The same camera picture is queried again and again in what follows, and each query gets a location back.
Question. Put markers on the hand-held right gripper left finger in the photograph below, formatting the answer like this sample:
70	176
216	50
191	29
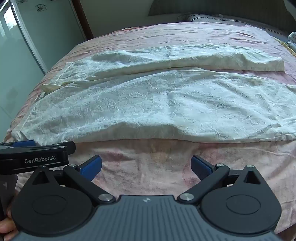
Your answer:
90	168

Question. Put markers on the white textured pants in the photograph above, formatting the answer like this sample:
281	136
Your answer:
150	99

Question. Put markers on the pale printed cloth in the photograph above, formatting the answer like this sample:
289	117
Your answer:
292	42

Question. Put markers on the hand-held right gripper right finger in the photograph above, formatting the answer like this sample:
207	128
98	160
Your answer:
200	168

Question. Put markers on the pink bed sheet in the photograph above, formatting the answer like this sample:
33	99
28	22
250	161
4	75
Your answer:
143	162

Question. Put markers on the dark wooden door frame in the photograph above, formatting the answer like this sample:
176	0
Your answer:
82	17

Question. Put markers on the frosted glass sliding door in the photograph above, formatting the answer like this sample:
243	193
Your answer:
30	46

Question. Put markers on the person's left hand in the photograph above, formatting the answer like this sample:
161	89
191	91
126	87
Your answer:
7	228

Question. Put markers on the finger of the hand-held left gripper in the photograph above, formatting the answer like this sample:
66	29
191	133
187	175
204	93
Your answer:
57	147
23	143

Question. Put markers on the grey patterned pillow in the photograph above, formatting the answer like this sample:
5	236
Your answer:
231	20

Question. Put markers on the grey curved headboard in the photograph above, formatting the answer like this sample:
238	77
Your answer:
208	7

